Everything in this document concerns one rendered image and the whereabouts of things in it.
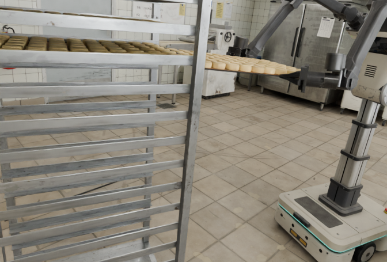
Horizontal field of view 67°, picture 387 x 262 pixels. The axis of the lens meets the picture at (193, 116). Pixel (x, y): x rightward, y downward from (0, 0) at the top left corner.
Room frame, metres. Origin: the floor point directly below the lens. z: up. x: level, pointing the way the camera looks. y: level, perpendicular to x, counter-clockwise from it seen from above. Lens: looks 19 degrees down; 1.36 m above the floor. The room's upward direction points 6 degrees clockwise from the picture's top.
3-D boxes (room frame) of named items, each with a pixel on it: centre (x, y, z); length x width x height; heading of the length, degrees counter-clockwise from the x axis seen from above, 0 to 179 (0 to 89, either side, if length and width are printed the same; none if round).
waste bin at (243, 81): (6.61, -1.19, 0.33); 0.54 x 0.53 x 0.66; 45
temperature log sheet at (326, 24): (4.97, -1.99, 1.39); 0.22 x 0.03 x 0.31; 45
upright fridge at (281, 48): (5.57, -1.98, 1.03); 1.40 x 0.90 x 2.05; 45
